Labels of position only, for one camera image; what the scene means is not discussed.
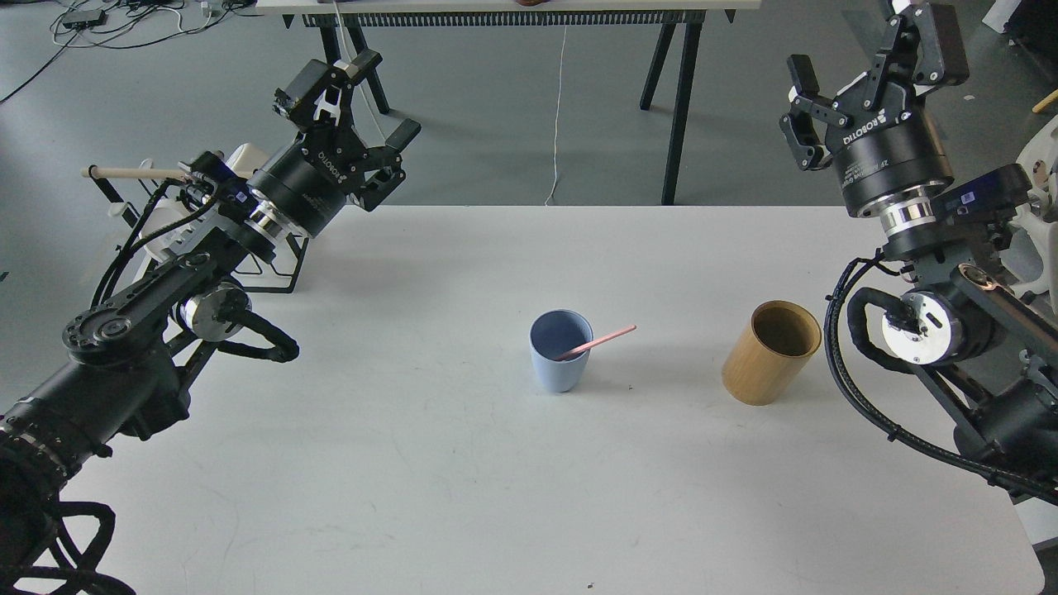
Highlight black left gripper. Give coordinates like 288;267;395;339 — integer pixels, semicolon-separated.
248;50;421;237

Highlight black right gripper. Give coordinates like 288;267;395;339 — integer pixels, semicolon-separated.
779;1;969;217

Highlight blue plastic cup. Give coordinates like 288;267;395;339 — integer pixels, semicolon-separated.
528;309;592;394

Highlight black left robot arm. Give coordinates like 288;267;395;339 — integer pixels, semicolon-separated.
2;50;421;594

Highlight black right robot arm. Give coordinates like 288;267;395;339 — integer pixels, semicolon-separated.
779;1;1056;504

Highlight bamboo wooden cup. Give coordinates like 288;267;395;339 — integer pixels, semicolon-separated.
722;300;822;407

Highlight white square mug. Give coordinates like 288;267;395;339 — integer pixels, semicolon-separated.
224;143;271;179

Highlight background table black legs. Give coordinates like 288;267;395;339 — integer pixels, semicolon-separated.
253;1;763;208

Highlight white mug on rack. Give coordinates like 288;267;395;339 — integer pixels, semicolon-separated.
136;198;202;263

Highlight white office chair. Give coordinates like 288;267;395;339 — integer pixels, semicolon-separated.
1000;118;1057;312

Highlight white thick hanging cable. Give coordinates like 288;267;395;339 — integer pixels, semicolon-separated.
331;0;394;146

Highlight black wire cup rack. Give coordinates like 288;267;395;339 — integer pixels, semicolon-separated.
83;152;310;305

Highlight floor cables and adapter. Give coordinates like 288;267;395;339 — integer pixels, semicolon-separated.
0;0;262;103

